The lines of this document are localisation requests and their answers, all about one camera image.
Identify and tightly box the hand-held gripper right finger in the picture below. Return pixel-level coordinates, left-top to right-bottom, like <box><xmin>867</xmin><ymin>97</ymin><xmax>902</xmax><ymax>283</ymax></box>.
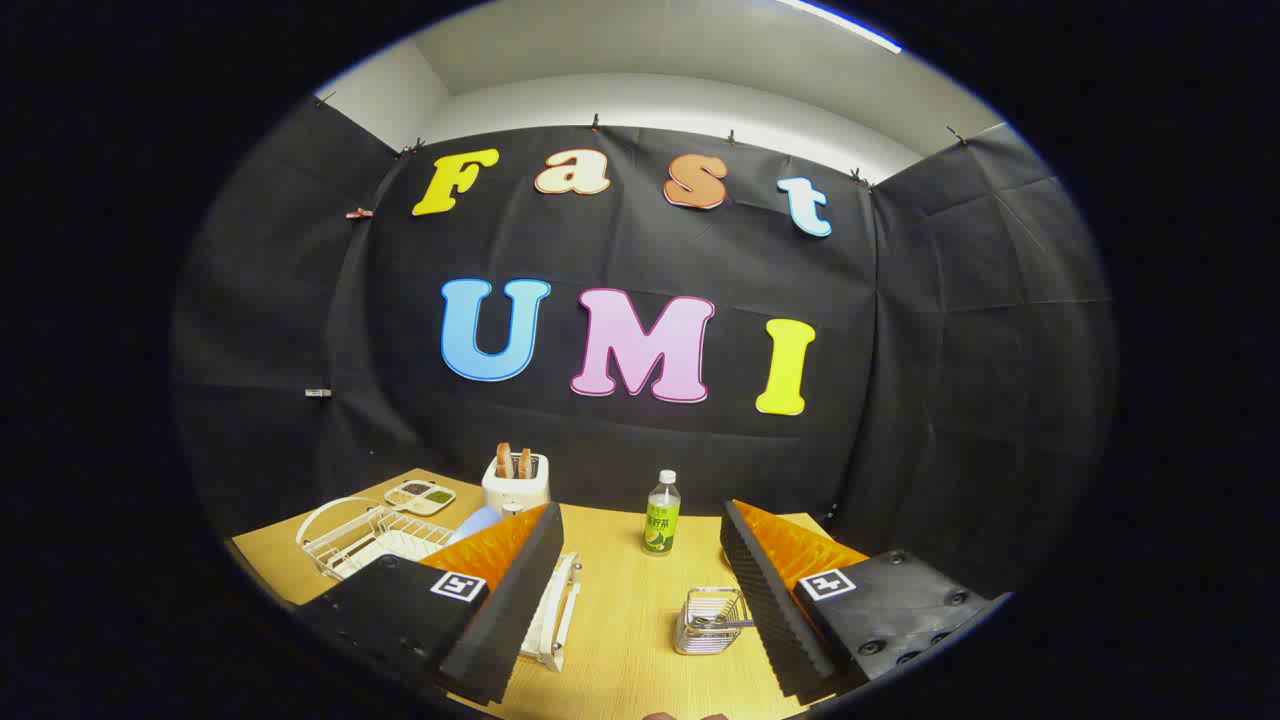
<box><xmin>720</xmin><ymin>498</ymin><xmax>1013</xmax><ymax>706</ymax></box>

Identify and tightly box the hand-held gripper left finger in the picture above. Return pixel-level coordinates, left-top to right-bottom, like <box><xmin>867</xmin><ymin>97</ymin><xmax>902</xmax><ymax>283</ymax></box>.
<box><xmin>300</xmin><ymin>502</ymin><xmax>566</xmax><ymax>707</ymax></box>

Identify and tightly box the white wire dish rack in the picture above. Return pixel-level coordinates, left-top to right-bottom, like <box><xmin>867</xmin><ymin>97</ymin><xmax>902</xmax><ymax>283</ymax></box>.
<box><xmin>295</xmin><ymin>495</ymin><xmax>583</xmax><ymax>673</ymax></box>

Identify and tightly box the white toaster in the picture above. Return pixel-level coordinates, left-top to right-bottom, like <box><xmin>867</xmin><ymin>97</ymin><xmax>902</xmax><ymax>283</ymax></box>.
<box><xmin>481</xmin><ymin>452</ymin><xmax>551</xmax><ymax>517</ymax></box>

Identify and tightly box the black backdrop cloth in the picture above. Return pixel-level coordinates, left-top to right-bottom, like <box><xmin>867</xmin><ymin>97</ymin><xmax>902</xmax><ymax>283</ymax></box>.
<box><xmin>170</xmin><ymin>95</ymin><xmax>1119</xmax><ymax>601</ymax></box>

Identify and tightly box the blue plate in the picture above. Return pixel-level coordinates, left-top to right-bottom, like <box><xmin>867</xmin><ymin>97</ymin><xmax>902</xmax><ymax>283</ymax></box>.
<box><xmin>447</xmin><ymin>506</ymin><xmax>506</xmax><ymax>546</ymax></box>

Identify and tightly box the green label drink bottle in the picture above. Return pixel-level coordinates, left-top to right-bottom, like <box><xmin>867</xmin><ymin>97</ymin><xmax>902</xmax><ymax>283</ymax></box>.
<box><xmin>642</xmin><ymin>469</ymin><xmax>682</xmax><ymax>557</ymax></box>

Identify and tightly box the metal wire basket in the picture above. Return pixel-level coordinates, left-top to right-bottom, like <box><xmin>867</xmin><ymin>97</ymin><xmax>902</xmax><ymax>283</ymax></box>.
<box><xmin>673</xmin><ymin>586</ymin><xmax>751</xmax><ymax>657</ymax></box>

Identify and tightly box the divided white snack tray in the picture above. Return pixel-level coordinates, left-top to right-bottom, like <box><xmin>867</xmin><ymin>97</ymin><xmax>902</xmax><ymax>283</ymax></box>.
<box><xmin>383</xmin><ymin>479</ymin><xmax>457</xmax><ymax>517</ymax></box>

